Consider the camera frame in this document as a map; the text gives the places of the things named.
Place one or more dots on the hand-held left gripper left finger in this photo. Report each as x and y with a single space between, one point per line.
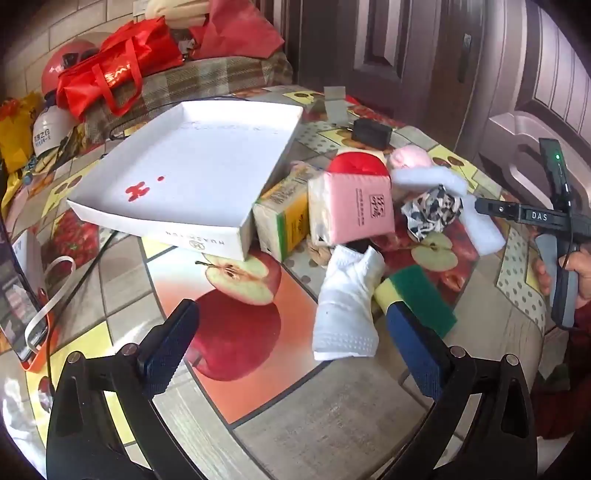
168 350

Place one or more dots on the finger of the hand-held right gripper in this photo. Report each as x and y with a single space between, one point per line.
496 207

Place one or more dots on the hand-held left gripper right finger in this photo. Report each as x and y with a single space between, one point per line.
415 346

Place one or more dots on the yellow green sponge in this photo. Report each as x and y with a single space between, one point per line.
415 286

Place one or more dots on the black white patterned cloth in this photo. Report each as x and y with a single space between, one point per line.
431 210

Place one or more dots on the white sock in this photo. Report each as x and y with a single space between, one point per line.
341 304

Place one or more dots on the pink plush toy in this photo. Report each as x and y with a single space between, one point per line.
411 157

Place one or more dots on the pink tissue packet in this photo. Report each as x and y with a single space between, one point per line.
355 207

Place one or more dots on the red plush toy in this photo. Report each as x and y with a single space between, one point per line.
358 162

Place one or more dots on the yellow green tissue packet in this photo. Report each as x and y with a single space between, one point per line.
281 217

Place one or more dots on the white cardboard box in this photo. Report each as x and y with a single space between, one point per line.
194 157

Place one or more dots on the person's right hand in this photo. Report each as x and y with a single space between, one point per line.
582 272

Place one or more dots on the fruit print tablecloth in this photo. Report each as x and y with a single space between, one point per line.
323 415

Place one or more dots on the orange phone holder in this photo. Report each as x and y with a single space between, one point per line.
48 341

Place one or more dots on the small black box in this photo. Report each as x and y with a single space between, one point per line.
371 134

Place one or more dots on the smartphone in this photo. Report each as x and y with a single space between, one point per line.
16 295

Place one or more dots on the small white carton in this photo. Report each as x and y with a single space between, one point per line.
30 258

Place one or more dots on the brown door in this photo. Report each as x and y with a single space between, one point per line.
415 46

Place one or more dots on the grey phone stand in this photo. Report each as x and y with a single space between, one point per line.
334 106

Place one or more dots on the white helmet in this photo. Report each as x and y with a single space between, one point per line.
51 129

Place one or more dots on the yellow bag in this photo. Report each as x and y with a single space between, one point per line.
16 134

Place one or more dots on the plaid covered bench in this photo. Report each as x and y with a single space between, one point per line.
207 78

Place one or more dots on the red tote bag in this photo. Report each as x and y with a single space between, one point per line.
124 60

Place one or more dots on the red helmet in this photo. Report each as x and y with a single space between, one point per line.
57 69

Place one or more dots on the dark pink fabric bag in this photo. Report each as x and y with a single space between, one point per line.
231 27

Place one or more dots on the cream foam pads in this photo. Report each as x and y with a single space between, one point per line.
178 11

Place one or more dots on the white wall socket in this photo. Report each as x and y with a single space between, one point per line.
140 5

